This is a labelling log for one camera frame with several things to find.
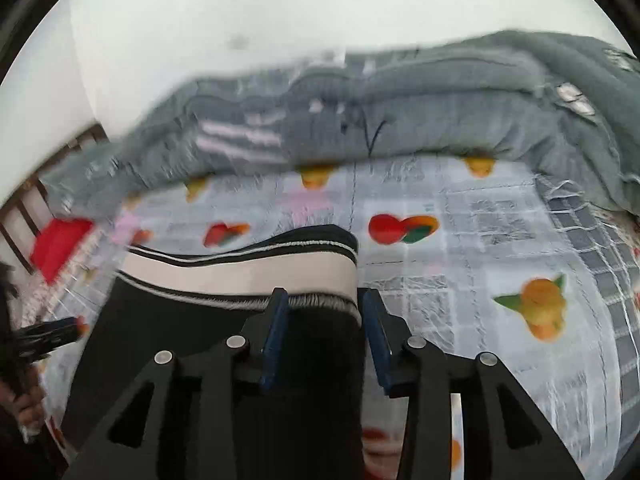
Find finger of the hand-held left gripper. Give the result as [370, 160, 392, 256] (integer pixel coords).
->
[15, 316, 83, 361]

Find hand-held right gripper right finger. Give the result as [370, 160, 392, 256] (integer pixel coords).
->
[361, 288, 586, 480]

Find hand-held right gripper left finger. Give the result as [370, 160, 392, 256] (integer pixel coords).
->
[62, 287, 291, 480]

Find black pants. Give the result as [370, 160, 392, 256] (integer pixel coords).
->
[60, 225, 366, 480]

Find person's left hand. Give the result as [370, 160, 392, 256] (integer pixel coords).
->
[17, 395, 47, 443]

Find red pillow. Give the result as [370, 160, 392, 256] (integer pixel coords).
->
[29, 217, 96, 286]

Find fruit print plastic sheet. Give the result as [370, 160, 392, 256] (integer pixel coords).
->
[30, 152, 626, 480]

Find wooden bed headboard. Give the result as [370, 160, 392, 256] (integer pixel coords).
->
[0, 122, 108, 276]

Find grey floral quilt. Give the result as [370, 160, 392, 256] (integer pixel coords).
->
[40, 30, 640, 221]

